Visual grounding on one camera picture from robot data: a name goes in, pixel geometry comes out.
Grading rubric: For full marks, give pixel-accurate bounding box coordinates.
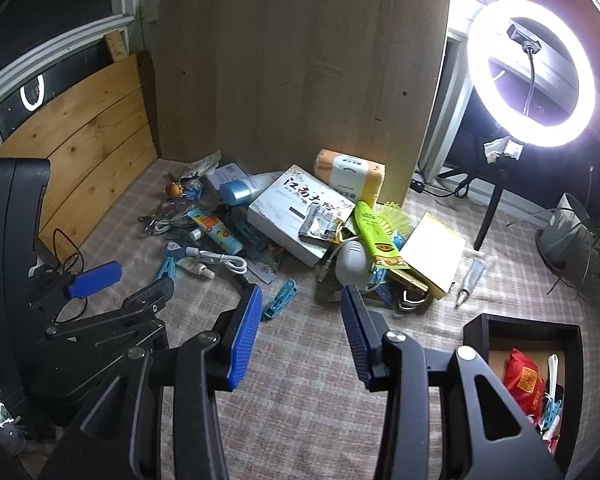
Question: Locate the potted plant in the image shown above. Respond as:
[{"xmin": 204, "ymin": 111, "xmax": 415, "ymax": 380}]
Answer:
[{"xmin": 505, "ymin": 162, "xmax": 600, "ymax": 301}]

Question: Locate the small white tube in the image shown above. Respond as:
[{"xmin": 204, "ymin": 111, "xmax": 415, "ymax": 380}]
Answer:
[{"xmin": 177, "ymin": 257, "xmax": 215, "ymax": 281}]

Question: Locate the clear plastic bag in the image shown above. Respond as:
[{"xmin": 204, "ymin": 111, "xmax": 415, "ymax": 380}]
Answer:
[{"xmin": 181, "ymin": 152, "xmax": 223, "ymax": 178}]

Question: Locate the colourful toothpaste box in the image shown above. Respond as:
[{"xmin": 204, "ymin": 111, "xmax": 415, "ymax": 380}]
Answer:
[{"xmin": 187, "ymin": 208, "xmax": 244, "ymax": 256}]

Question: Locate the grey-white small box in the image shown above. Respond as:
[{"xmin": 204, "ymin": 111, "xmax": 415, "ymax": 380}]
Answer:
[{"xmin": 201, "ymin": 162, "xmax": 246, "ymax": 191}]

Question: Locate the silver foil packet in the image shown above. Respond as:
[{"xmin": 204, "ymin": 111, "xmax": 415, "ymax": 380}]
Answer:
[{"xmin": 299, "ymin": 205, "xmax": 341, "ymax": 243}]

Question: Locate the black power cord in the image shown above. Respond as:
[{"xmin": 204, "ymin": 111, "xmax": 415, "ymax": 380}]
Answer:
[{"xmin": 412, "ymin": 170, "xmax": 476, "ymax": 198}]

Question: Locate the white oval device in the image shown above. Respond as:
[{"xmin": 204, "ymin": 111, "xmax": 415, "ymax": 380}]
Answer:
[{"xmin": 336, "ymin": 240, "xmax": 368, "ymax": 286}]

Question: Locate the light blue oval case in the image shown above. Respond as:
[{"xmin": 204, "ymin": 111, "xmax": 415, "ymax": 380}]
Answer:
[{"xmin": 219, "ymin": 177, "xmax": 271, "ymax": 206}]

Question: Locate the black phone holder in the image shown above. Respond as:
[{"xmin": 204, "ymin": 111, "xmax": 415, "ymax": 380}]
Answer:
[{"xmin": 506, "ymin": 22, "xmax": 541, "ymax": 111}]

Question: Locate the teal clothes peg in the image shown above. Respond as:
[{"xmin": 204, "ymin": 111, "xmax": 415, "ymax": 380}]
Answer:
[
  {"xmin": 154, "ymin": 255, "xmax": 181, "ymax": 282},
  {"xmin": 264, "ymin": 280, "xmax": 299, "ymax": 321},
  {"xmin": 532, "ymin": 385, "xmax": 565, "ymax": 441},
  {"xmin": 230, "ymin": 220, "xmax": 268, "ymax": 261}
]

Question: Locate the black tripod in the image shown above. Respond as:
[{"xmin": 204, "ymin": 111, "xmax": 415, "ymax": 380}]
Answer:
[{"xmin": 474, "ymin": 152, "xmax": 513, "ymax": 252}]

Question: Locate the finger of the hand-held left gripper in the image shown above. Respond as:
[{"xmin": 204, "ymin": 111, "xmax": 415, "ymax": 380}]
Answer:
[
  {"xmin": 27, "ymin": 261, "xmax": 124, "ymax": 311},
  {"xmin": 45, "ymin": 276, "xmax": 176, "ymax": 352}
]

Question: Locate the light wood-grain panel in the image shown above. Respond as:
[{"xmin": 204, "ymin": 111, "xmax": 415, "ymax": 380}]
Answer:
[{"xmin": 145, "ymin": 0, "xmax": 452, "ymax": 203}]

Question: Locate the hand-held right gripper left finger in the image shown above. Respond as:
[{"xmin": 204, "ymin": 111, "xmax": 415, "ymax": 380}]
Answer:
[{"xmin": 40, "ymin": 284, "xmax": 264, "ymax": 480}]

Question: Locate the grey glue tube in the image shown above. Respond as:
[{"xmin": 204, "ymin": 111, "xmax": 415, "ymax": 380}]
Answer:
[{"xmin": 454, "ymin": 259, "xmax": 487, "ymax": 309}]

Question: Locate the ring light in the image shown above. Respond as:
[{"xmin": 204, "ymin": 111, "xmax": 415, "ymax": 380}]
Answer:
[{"xmin": 467, "ymin": 0, "xmax": 597, "ymax": 148}]

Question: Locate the pine wooden board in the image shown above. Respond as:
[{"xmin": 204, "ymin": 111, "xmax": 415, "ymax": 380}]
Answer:
[{"xmin": 0, "ymin": 52, "xmax": 161, "ymax": 251}]

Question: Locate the yellow-green comb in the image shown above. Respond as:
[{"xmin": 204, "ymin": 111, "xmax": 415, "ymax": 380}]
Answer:
[{"xmin": 354, "ymin": 200, "xmax": 411, "ymax": 261}]

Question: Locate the red cloth bag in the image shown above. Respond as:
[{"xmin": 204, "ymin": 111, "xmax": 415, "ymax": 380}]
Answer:
[{"xmin": 502, "ymin": 347, "xmax": 548, "ymax": 418}]

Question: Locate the black bangle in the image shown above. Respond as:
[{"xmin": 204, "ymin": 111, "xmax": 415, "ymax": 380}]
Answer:
[{"xmin": 392, "ymin": 287, "xmax": 433, "ymax": 313}]

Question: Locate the orange tissue pack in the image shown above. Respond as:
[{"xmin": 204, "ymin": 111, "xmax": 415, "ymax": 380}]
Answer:
[{"xmin": 314, "ymin": 149, "xmax": 387, "ymax": 206}]

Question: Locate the white gift box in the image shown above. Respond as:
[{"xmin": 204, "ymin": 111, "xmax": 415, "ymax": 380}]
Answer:
[{"xmin": 246, "ymin": 164, "xmax": 357, "ymax": 267}]

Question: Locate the long yellow box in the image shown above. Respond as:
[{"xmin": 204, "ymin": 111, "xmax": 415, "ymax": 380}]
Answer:
[{"xmin": 377, "ymin": 260, "xmax": 429, "ymax": 292}]

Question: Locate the white plastic bag bundle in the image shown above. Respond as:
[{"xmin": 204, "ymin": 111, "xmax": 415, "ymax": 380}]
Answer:
[{"xmin": 185, "ymin": 246, "xmax": 248, "ymax": 275}]

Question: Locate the black storage box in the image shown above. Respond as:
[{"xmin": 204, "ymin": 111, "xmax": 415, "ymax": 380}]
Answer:
[{"xmin": 462, "ymin": 312, "xmax": 583, "ymax": 473}]

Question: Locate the wooden strip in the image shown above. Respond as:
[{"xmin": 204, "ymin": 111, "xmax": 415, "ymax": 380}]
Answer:
[{"xmin": 105, "ymin": 30, "xmax": 131, "ymax": 63}]

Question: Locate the yellow notepad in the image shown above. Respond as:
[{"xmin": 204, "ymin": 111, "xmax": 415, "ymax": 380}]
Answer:
[{"xmin": 400, "ymin": 212, "xmax": 467, "ymax": 301}]

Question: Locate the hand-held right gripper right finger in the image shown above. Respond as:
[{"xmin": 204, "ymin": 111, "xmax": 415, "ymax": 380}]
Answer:
[{"xmin": 341, "ymin": 284, "xmax": 563, "ymax": 480}]

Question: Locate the white window frame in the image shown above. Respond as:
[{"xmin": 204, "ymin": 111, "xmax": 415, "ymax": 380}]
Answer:
[{"xmin": 0, "ymin": 0, "xmax": 161, "ymax": 126}]

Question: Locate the black cable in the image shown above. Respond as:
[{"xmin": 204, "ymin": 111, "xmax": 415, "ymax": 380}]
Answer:
[{"xmin": 52, "ymin": 229, "xmax": 86, "ymax": 273}]

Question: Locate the patterned card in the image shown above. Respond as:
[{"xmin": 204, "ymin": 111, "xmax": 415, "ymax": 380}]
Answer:
[{"xmin": 247, "ymin": 245, "xmax": 285, "ymax": 286}]

